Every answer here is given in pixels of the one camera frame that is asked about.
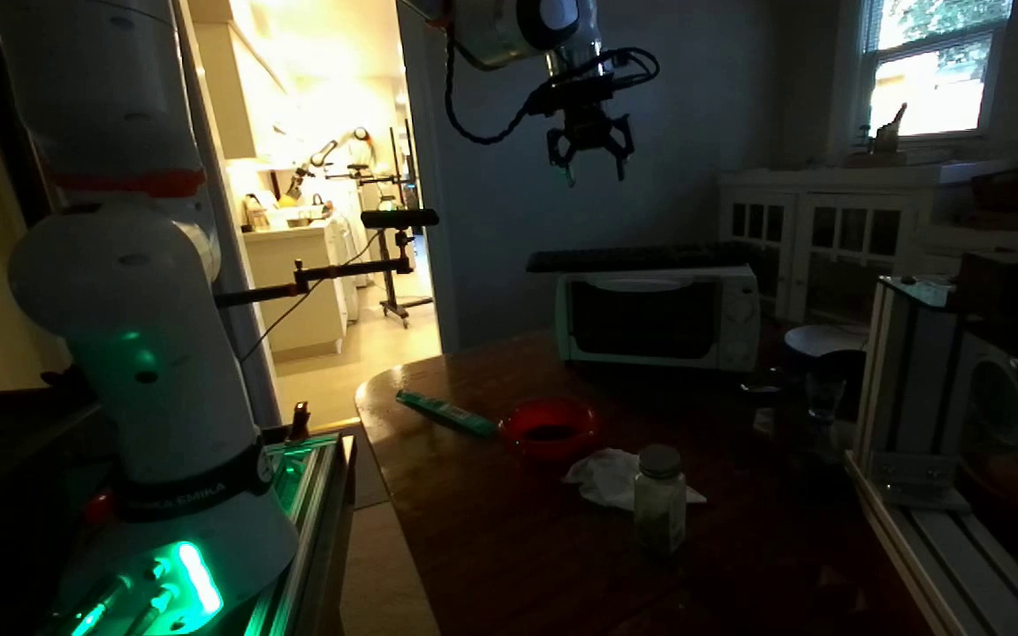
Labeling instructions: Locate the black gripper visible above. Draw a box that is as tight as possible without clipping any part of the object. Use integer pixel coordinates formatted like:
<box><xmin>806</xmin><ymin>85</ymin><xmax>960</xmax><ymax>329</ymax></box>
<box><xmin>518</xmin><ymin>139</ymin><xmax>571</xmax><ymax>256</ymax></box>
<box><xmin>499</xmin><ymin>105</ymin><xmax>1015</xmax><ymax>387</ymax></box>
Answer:
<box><xmin>544</xmin><ymin>50</ymin><xmax>641</xmax><ymax>186</ymax></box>

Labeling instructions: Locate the white microwave oven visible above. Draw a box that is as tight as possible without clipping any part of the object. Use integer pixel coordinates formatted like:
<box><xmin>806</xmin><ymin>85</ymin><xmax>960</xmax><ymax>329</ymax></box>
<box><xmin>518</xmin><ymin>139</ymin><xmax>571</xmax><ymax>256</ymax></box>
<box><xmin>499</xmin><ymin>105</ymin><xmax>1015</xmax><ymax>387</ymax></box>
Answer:
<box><xmin>552</xmin><ymin>261</ymin><xmax>769</xmax><ymax>374</ymax></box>

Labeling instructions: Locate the white glass-door cabinet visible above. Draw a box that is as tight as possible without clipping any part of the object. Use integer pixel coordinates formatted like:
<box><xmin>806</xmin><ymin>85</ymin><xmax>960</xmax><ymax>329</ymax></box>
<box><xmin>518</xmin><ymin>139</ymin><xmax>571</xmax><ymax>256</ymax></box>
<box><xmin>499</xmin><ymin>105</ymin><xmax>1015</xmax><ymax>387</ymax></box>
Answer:
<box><xmin>716</xmin><ymin>160</ymin><xmax>952</xmax><ymax>329</ymax></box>

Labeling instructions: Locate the red bowl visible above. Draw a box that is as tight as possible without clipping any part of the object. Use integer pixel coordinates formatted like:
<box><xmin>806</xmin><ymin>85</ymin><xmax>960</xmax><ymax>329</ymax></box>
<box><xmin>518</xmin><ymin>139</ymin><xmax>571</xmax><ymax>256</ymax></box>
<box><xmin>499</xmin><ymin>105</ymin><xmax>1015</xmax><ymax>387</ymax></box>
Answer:
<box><xmin>499</xmin><ymin>399</ymin><xmax>604</xmax><ymax>465</ymax></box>

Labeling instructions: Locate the small figurine on windowsill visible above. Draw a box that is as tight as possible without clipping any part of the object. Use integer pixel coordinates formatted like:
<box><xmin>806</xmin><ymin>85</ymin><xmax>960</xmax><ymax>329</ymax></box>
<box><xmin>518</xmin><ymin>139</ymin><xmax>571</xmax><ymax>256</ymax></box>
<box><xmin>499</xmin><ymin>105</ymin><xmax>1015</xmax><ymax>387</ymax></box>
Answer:
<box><xmin>868</xmin><ymin>98</ymin><xmax>914</xmax><ymax>170</ymax></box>

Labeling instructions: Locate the white round lid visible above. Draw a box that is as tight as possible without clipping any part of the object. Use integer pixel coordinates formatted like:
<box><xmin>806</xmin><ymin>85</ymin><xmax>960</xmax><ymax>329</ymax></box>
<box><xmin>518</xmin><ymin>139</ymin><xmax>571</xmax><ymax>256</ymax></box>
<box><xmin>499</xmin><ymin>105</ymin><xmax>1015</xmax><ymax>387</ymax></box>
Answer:
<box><xmin>783</xmin><ymin>321</ymin><xmax>874</xmax><ymax>361</ymax></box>

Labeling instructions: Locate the white kitchen counter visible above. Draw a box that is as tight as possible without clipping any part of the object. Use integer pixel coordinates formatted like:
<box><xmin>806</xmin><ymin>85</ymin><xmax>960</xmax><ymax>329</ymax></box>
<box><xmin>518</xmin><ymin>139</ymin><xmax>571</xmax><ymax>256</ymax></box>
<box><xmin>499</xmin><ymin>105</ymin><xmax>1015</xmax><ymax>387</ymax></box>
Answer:
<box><xmin>240</xmin><ymin>217</ymin><xmax>356</xmax><ymax>361</ymax></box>

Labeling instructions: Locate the white crumpled cloth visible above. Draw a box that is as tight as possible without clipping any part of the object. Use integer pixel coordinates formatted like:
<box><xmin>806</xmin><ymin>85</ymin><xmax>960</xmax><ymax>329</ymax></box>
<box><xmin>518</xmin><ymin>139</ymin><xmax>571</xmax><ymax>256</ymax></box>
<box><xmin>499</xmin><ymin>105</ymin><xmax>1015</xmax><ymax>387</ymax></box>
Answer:
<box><xmin>564</xmin><ymin>447</ymin><xmax>712</xmax><ymax>517</ymax></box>

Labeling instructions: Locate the bright window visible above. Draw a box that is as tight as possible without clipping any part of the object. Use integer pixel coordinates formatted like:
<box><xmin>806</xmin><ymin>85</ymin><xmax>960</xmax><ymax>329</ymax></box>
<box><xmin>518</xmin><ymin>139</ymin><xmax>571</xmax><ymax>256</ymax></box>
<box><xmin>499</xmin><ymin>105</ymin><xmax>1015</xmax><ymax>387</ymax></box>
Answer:
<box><xmin>848</xmin><ymin>0</ymin><xmax>1018</xmax><ymax>142</ymax></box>

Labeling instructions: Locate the small glass jar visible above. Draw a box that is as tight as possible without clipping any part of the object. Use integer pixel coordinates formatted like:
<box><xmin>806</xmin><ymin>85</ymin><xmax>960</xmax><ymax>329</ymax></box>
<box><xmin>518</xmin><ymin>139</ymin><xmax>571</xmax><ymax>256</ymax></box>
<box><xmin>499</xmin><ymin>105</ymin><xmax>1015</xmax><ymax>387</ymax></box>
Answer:
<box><xmin>630</xmin><ymin>441</ymin><xmax>692</xmax><ymax>557</ymax></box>

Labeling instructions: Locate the white round appliance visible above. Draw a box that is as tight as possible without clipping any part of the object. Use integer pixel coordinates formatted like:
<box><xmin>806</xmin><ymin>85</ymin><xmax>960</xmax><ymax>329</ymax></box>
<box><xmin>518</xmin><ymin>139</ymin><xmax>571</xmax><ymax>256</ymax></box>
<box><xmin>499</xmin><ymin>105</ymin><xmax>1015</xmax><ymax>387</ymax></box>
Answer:
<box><xmin>952</xmin><ymin>334</ymin><xmax>1018</xmax><ymax>460</ymax></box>

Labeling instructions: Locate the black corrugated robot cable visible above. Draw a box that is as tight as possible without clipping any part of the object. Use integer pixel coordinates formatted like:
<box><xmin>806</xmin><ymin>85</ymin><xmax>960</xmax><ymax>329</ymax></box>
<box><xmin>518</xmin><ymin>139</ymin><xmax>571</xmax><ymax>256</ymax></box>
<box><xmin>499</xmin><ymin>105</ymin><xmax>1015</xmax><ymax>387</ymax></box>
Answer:
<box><xmin>442</xmin><ymin>19</ymin><xmax>670</xmax><ymax>151</ymax></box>

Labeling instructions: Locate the black bar camera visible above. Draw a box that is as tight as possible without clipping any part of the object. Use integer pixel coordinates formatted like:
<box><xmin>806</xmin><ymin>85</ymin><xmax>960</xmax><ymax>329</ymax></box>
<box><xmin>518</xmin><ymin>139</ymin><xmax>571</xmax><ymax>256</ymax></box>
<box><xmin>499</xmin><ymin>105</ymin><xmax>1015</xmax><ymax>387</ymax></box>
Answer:
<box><xmin>356</xmin><ymin>206</ymin><xmax>442</xmax><ymax>232</ymax></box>

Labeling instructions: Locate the black camera stand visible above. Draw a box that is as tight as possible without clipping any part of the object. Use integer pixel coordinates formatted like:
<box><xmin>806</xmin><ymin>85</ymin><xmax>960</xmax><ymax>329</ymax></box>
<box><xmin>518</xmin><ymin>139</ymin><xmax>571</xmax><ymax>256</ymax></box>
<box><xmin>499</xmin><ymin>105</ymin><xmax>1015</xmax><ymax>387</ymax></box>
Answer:
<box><xmin>211</xmin><ymin>228</ymin><xmax>442</xmax><ymax>329</ymax></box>

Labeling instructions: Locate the aluminium extrusion frame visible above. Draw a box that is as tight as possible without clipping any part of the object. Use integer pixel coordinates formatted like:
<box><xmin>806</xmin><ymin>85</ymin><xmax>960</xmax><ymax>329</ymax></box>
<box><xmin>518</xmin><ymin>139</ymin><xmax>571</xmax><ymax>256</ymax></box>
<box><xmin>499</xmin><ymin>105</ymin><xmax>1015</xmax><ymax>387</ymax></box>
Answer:
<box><xmin>845</xmin><ymin>272</ymin><xmax>1018</xmax><ymax>636</ymax></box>

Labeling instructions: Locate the aluminium robot base mount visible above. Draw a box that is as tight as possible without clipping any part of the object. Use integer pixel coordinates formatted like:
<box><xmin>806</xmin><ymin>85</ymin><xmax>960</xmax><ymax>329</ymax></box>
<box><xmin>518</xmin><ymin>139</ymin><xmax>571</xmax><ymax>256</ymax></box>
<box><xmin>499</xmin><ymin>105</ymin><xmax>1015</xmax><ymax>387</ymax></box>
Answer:
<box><xmin>48</xmin><ymin>428</ymin><xmax>362</xmax><ymax>636</ymax></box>

